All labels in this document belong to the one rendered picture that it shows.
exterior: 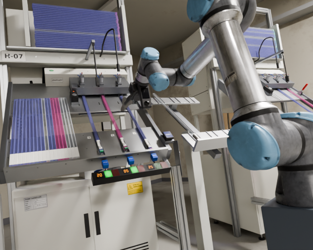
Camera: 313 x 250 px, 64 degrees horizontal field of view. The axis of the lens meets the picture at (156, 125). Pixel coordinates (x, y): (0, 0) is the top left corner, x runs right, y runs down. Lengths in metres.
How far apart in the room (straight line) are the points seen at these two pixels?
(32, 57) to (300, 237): 1.50
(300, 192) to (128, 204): 0.95
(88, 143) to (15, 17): 1.07
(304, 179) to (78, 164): 0.78
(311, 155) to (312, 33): 3.63
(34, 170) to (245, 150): 0.77
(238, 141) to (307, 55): 3.66
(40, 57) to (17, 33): 0.30
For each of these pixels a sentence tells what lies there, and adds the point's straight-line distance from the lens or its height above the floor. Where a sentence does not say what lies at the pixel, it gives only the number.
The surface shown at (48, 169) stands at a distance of 1.06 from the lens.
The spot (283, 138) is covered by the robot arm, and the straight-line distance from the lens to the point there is 0.63.
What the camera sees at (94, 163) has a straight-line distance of 1.08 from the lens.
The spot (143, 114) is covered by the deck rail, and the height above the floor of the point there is 0.93.
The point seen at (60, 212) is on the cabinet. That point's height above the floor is 0.48.
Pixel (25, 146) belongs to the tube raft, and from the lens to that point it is 1.15.
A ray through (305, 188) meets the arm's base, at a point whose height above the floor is 0.59.
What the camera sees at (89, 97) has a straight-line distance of 1.50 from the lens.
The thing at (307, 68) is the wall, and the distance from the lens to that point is 4.19.
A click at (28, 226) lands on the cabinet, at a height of 0.45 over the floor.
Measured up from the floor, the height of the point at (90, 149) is 0.77.
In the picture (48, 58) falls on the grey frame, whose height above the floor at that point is 1.34.
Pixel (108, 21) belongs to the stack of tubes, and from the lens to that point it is 1.78.
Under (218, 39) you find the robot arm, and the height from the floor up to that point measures 1.00.
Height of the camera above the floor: 0.74
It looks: 5 degrees up
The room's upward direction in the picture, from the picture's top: 7 degrees counter-clockwise
